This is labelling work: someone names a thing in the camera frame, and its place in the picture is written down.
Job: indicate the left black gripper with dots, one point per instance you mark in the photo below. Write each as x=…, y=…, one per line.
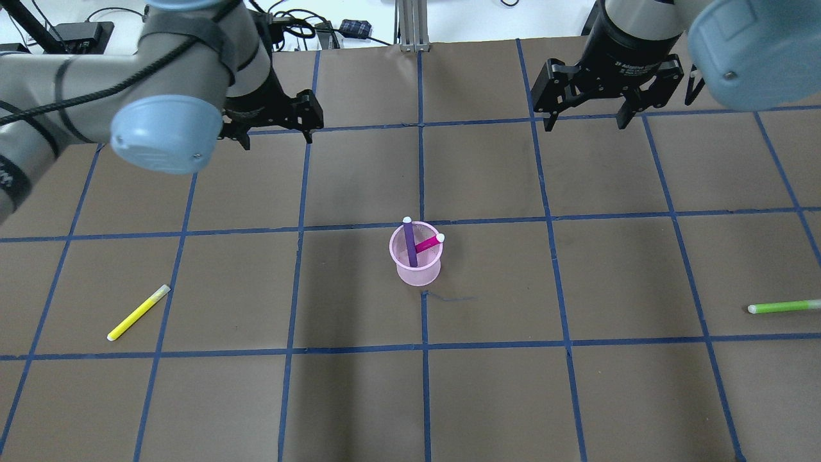
x=265, y=95

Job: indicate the pink pen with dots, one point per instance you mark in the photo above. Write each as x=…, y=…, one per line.
x=429, y=243

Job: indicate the green highlighter pen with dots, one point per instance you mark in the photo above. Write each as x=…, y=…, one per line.
x=779, y=307

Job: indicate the yellow highlighter pen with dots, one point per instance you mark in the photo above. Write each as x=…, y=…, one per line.
x=138, y=313

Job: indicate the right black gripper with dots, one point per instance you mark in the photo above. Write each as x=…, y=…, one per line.
x=617, y=50

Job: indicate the purple pen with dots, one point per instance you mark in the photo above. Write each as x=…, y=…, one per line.
x=408, y=231

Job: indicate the black power adapter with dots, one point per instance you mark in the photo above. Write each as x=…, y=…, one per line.
x=355, y=29

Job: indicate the aluminium frame post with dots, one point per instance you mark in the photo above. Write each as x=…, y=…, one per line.
x=412, y=26

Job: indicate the black monitor stand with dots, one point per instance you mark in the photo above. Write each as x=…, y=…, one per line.
x=69, y=38

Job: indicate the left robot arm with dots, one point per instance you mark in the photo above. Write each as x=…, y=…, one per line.
x=202, y=71

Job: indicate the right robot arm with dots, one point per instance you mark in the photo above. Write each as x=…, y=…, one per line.
x=749, y=55

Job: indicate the pink mesh cup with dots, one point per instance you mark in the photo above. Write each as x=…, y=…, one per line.
x=429, y=262

